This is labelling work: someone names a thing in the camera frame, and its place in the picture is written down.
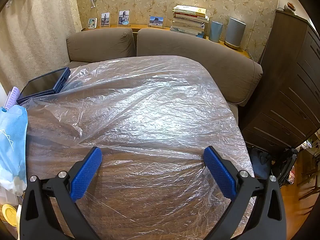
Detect yellow plastic cup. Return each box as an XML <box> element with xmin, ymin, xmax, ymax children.
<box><xmin>1</xmin><ymin>203</ymin><xmax>18</xmax><ymax>227</ymax></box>

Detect standing figure photo frame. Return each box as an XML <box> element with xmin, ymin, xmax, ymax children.
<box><xmin>100</xmin><ymin>12</ymin><xmax>111</xmax><ymax>28</ymax></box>

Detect dark backpack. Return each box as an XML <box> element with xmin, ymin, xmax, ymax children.
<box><xmin>249</xmin><ymin>146</ymin><xmax>299</xmax><ymax>188</ymax></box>

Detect purple hair roller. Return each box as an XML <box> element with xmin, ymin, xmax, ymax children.
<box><xmin>6</xmin><ymin>86</ymin><xmax>20</xmax><ymax>112</ymax></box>

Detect stack of books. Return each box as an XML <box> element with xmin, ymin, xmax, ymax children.
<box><xmin>171</xmin><ymin>4</ymin><xmax>209</xmax><ymax>39</ymax></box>

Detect building photo frame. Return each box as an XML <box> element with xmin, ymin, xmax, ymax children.
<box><xmin>149</xmin><ymin>16</ymin><xmax>164</xmax><ymax>28</ymax></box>

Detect portrait photo frame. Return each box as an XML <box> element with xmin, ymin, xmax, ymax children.
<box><xmin>117</xmin><ymin>10</ymin><xmax>130</xmax><ymax>27</ymax></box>

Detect dark wooden cabinet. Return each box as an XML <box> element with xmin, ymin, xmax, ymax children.
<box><xmin>240</xmin><ymin>9</ymin><xmax>320</xmax><ymax>155</ymax></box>

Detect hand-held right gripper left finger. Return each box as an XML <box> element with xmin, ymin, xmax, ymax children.
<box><xmin>20</xmin><ymin>146</ymin><xmax>103</xmax><ymax>240</ymax></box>

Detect blue-grey cylinder speaker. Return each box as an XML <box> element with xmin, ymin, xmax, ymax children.
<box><xmin>209</xmin><ymin>20</ymin><xmax>224</xmax><ymax>43</ymax></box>

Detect brown fabric sofa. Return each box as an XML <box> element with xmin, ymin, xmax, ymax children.
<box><xmin>66</xmin><ymin>27</ymin><xmax>263</xmax><ymax>105</ymax></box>

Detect wooden chair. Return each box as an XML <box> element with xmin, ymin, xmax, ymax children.
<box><xmin>297</xmin><ymin>160</ymin><xmax>320</xmax><ymax>200</ymax></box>

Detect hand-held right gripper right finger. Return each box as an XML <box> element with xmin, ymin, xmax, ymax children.
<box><xmin>202</xmin><ymin>145</ymin><xmax>287</xmax><ymax>240</ymax></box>

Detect light blue plastic bag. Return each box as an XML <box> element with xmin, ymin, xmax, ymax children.
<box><xmin>0</xmin><ymin>105</ymin><xmax>28</xmax><ymax>197</ymax></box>

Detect dark blue flat device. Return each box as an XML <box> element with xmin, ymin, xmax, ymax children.
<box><xmin>16</xmin><ymin>67</ymin><xmax>71</xmax><ymax>103</ymax></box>

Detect clear plastic table cover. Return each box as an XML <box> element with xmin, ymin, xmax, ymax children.
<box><xmin>19</xmin><ymin>55</ymin><xmax>258</xmax><ymax>240</ymax></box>

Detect beige patterned curtain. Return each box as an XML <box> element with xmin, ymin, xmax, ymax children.
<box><xmin>0</xmin><ymin>0</ymin><xmax>83</xmax><ymax>90</ymax></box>

